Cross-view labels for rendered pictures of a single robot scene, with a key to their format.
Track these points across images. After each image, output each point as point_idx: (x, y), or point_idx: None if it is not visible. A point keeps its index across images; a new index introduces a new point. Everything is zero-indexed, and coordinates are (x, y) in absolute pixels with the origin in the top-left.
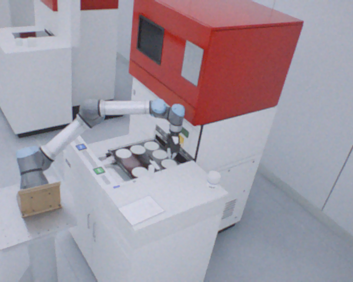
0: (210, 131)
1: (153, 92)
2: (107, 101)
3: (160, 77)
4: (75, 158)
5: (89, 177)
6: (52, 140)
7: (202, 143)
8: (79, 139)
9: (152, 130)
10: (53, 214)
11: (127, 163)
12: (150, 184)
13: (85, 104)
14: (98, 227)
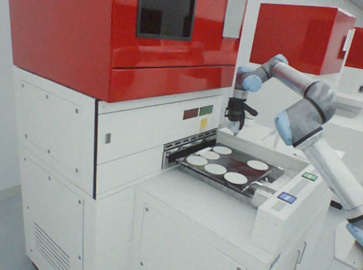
0: None
1: (178, 92)
2: (313, 80)
3: (191, 59)
4: (297, 215)
5: (315, 195)
6: (359, 184)
7: None
8: (271, 204)
9: (157, 160)
10: None
11: (251, 173)
12: (284, 147)
13: (335, 96)
14: (308, 236)
